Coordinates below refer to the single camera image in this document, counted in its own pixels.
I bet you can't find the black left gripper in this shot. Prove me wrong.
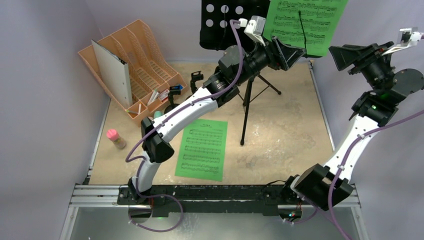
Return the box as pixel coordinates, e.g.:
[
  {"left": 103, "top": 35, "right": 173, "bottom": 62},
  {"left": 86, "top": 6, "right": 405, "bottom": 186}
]
[{"left": 234, "top": 34, "right": 305, "bottom": 86}]

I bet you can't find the green sheet music paper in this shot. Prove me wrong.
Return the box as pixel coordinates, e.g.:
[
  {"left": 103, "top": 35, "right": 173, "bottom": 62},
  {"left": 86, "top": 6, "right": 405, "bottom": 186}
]
[
  {"left": 262, "top": 0, "right": 348, "bottom": 58},
  {"left": 175, "top": 119, "right": 228, "bottom": 182}
]

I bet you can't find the black tripod music stand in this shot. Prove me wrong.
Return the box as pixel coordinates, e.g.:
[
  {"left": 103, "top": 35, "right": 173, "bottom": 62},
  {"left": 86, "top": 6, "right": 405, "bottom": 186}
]
[{"left": 199, "top": 0, "right": 324, "bottom": 147}]

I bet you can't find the black mic stand with green mic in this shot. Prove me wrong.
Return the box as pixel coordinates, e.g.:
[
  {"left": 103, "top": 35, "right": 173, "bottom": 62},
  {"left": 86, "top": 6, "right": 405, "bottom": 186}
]
[{"left": 186, "top": 70, "right": 204, "bottom": 100}]

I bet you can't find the black mic stand for pink mic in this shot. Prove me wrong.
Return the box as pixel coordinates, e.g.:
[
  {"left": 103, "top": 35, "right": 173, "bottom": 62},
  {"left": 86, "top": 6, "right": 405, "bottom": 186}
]
[{"left": 164, "top": 86, "right": 181, "bottom": 114}]

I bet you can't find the mint green toy microphone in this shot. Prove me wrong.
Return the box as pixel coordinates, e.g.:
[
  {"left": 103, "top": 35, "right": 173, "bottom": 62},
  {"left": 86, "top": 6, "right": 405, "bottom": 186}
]
[{"left": 153, "top": 110, "right": 163, "bottom": 119}]

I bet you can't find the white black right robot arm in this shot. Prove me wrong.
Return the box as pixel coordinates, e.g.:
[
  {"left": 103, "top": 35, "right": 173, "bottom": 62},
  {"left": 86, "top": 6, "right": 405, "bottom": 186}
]
[{"left": 280, "top": 40, "right": 424, "bottom": 211}]

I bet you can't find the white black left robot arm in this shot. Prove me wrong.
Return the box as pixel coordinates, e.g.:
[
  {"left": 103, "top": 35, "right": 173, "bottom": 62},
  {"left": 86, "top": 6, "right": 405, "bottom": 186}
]
[{"left": 128, "top": 36, "right": 306, "bottom": 205}]

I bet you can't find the blue small box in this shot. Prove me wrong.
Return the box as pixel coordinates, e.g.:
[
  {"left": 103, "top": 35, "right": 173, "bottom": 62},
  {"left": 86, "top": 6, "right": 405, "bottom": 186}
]
[{"left": 175, "top": 84, "right": 184, "bottom": 90}]

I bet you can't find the red white staples box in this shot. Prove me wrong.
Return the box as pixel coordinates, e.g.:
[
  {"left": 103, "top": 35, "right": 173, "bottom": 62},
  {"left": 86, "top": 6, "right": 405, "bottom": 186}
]
[{"left": 157, "top": 89, "right": 170, "bottom": 102}]

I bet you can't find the orange plastic file organizer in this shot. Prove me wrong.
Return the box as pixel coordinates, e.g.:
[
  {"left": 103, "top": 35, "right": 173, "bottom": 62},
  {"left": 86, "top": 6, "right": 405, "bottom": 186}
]
[{"left": 78, "top": 19, "right": 188, "bottom": 126}]

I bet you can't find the green capped marker middle slot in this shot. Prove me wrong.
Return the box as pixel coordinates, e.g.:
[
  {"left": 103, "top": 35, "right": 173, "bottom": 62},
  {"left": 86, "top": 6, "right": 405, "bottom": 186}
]
[{"left": 147, "top": 89, "right": 158, "bottom": 106}]

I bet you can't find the grey binder folder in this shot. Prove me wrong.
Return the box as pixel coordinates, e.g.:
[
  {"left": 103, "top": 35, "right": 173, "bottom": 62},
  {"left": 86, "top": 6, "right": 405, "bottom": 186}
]
[{"left": 91, "top": 40, "right": 133, "bottom": 109}]

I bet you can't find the pink capped bottle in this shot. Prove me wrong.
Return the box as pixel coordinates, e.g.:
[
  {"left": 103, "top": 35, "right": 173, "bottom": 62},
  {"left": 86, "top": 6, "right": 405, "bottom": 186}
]
[{"left": 106, "top": 128, "right": 127, "bottom": 150}]

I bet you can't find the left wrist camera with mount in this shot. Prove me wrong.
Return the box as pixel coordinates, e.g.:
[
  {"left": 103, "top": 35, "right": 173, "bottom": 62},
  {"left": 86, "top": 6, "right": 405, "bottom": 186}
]
[{"left": 238, "top": 15, "right": 266, "bottom": 46}]

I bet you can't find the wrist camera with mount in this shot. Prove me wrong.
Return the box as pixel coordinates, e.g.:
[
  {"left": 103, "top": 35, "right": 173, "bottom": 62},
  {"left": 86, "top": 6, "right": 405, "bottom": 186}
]
[
  {"left": 238, "top": 15, "right": 266, "bottom": 46},
  {"left": 382, "top": 27, "right": 424, "bottom": 56}
]

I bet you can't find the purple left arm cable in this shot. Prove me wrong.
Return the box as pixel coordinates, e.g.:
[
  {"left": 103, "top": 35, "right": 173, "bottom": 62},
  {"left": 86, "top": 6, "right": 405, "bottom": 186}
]
[{"left": 125, "top": 19, "right": 246, "bottom": 203}]

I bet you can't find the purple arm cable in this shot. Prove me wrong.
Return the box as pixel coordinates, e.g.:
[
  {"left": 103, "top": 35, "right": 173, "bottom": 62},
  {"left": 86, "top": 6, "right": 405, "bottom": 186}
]
[
  {"left": 327, "top": 109, "right": 424, "bottom": 240},
  {"left": 125, "top": 19, "right": 246, "bottom": 203}
]

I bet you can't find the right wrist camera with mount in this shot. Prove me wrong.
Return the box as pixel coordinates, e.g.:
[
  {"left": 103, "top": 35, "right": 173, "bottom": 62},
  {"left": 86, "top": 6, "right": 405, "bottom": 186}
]
[{"left": 382, "top": 27, "right": 424, "bottom": 56}]

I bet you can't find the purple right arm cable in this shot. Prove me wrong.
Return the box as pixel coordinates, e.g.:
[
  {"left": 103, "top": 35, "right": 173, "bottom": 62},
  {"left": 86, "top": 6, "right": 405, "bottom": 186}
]
[{"left": 327, "top": 109, "right": 424, "bottom": 240}]

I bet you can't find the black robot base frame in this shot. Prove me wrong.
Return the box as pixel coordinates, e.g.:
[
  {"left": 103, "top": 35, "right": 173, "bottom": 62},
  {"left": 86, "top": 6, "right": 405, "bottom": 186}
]
[{"left": 117, "top": 180, "right": 304, "bottom": 222}]

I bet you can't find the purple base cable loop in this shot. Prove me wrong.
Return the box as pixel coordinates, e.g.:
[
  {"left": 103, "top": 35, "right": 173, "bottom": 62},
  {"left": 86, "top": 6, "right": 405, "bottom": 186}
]
[{"left": 128, "top": 193, "right": 185, "bottom": 233}]

